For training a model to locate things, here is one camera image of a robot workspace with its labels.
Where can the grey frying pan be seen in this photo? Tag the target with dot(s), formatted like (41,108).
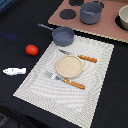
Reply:
(62,36)

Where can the round beige plate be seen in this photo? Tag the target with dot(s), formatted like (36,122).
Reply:
(69,66)

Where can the black rear burner disc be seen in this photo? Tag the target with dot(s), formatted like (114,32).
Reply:
(76,2)

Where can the fork with wooden handle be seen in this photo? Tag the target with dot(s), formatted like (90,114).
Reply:
(55,77)

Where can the beige bowl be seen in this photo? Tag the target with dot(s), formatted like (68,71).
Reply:
(123,14)

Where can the grey cooking pot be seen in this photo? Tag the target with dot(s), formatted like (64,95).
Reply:
(90,12)

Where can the black stove burner disc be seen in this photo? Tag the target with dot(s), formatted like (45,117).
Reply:
(67,14)

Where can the woven beige placemat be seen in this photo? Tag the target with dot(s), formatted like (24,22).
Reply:
(73,99)

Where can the brown stove board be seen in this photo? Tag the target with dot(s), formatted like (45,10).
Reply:
(106,27)

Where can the red sausage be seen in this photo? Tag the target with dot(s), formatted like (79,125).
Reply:
(32,50)

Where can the knife with wooden handle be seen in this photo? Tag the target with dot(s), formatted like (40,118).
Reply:
(80,56)

